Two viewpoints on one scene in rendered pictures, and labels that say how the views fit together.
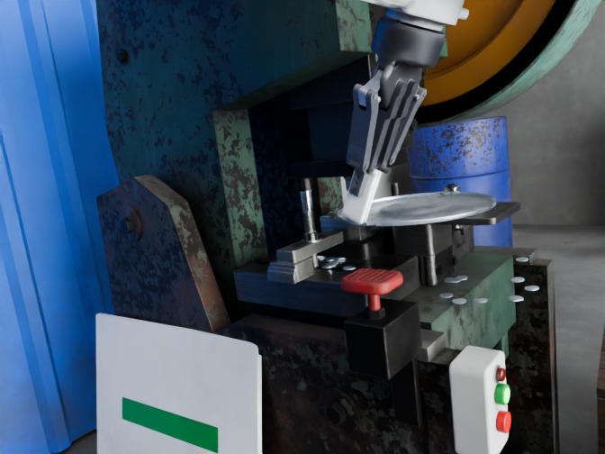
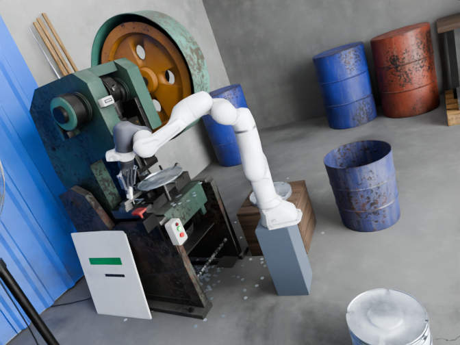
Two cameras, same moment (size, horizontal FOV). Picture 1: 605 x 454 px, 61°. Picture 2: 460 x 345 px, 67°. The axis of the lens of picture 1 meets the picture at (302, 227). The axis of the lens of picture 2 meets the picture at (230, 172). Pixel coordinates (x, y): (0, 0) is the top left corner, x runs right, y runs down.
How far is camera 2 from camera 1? 1.26 m
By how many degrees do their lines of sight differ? 10
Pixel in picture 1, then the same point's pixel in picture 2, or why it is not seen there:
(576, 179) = (291, 99)
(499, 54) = not seen: hidden behind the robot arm
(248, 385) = (124, 242)
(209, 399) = (115, 250)
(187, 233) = (93, 202)
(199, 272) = (100, 213)
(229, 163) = (100, 178)
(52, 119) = (26, 160)
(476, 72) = not seen: hidden behind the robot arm
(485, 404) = (173, 232)
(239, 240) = (110, 200)
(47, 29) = (11, 124)
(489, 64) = not seen: hidden behind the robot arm
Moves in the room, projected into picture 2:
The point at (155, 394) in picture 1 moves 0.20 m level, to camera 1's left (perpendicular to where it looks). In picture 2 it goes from (98, 253) to (69, 265)
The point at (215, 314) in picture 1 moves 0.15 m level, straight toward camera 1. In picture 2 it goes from (109, 224) to (111, 233)
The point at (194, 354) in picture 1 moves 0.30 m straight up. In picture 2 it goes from (106, 238) to (84, 196)
